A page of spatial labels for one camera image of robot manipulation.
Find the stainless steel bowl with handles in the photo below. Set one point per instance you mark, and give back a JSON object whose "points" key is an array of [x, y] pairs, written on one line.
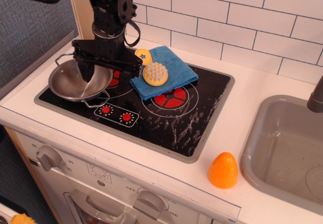
{"points": [[66, 82]]}

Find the red right stove knob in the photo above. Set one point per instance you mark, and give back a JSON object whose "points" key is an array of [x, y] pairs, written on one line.
{"points": [[126, 117]]}

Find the grey oven knob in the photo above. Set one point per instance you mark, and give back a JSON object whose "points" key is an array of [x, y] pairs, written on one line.
{"points": [[48, 158], [149, 204]]}

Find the orange plastic cone toy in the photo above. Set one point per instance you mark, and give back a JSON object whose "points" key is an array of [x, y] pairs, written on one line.
{"points": [[223, 172]]}

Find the red stove knob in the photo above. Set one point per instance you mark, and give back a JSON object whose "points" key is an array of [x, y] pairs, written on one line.
{"points": [[126, 117], [105, 109]]}

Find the blue folded cloth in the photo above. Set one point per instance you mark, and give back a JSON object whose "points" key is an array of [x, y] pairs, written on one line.
{"points": [[179, 74]]}

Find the light wooden post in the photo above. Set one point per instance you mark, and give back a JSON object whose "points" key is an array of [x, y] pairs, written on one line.
{"points": [[84, 16]]}

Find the white toy oven front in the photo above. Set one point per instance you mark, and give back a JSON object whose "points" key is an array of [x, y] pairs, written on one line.
{"points": [[76, 174]]}

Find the grey oven door handle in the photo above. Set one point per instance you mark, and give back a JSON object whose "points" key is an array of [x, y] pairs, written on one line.
{"points": [[97, 209]]}

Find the grey faucet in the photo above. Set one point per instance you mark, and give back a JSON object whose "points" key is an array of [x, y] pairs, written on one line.
{"points": [[315, 103]]}

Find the grey plastic sink basin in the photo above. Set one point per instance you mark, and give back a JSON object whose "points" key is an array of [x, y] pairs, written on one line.
{"points": [[283, 153]]}

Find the yellow scrub brush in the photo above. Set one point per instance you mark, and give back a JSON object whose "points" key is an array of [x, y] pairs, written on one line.
{"points": [[155, 74]]}

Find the black toy stove top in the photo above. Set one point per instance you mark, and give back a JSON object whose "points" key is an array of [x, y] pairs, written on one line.
{"points": [[176, 123]]}

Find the orange object bottom left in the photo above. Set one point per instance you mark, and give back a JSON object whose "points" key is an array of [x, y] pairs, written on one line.
{"points": [[22, 219]]}

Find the grey right oven knob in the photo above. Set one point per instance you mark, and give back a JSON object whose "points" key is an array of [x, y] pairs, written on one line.
{"points": [[149, 204]]}

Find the red left stove knob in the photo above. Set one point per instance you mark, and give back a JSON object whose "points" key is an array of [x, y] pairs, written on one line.
{"points": [[105, 109]]}

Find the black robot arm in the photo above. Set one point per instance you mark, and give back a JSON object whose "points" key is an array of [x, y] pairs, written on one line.
{"points": [[112, 17]]}

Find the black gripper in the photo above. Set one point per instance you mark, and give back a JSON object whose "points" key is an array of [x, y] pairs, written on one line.
{"points": [[110, 53]]}

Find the grey left oven knob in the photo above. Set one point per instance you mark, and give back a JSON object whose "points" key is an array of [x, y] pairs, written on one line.
{"points": [[48, 158]]}

